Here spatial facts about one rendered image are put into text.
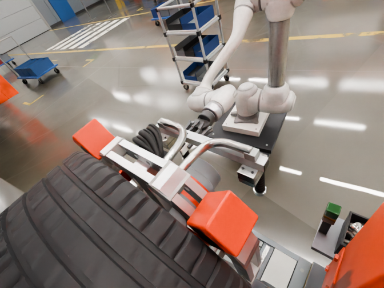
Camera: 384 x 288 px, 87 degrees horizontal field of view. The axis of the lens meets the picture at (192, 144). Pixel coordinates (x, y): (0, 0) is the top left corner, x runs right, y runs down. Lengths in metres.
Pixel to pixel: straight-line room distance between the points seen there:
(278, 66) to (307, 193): 0.88
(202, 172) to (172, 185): 0.26
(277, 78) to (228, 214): 1.13
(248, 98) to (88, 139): 1.11
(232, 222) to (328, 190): 1.38
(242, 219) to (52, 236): 0.29
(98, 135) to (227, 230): 0.41
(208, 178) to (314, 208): 1.06
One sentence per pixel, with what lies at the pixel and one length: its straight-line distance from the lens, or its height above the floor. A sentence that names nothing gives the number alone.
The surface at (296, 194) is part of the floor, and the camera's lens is 1.63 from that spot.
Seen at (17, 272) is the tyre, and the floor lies 1.18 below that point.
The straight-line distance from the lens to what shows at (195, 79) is 2.67.
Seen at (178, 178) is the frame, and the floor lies 1.11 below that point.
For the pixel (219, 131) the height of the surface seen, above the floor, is 0.30.
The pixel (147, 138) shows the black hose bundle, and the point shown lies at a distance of 0.64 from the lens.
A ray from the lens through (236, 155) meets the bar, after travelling 0.57.
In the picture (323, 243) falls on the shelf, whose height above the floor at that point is 0.45.
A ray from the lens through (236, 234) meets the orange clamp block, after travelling 0.35.
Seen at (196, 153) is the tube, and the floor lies 1.01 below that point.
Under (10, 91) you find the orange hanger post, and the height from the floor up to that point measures 0.60.
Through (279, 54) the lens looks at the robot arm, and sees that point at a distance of 1.31.
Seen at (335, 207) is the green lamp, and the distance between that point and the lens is 0.88.
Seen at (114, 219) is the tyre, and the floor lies 1.16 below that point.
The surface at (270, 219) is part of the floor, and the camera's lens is 1.54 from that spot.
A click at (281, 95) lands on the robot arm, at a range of 1.41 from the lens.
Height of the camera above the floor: 1.42
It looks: 44 degrees down
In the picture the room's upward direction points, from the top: 22 degrees counter-clockwise
